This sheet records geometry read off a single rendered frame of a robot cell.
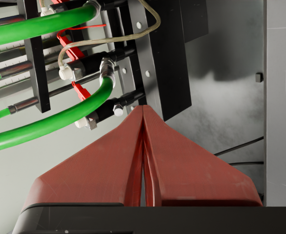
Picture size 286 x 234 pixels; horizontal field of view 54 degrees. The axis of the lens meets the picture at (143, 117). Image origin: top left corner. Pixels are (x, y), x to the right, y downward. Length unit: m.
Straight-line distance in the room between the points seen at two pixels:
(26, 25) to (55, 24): 0.02
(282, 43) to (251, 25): 0.16
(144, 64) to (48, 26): 0.26
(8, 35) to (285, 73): 0.30
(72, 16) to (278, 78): 0.25
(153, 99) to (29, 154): 0.38
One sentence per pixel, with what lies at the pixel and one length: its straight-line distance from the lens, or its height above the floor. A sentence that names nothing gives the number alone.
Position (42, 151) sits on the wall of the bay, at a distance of 0.76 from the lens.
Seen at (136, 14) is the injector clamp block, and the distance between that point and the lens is 0.47.
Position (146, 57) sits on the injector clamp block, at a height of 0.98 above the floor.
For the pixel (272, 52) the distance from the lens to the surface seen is 0.38.
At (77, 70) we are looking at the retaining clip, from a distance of 0.41.
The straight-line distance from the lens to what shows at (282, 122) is 0.41.
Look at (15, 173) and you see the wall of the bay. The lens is 0.76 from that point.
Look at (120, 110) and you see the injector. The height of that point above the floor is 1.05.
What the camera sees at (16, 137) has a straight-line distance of 0.25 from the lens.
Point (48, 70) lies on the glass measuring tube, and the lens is 0.71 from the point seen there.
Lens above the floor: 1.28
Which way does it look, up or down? 33 degrees down
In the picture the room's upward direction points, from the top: 119 degrees counter-clockwise
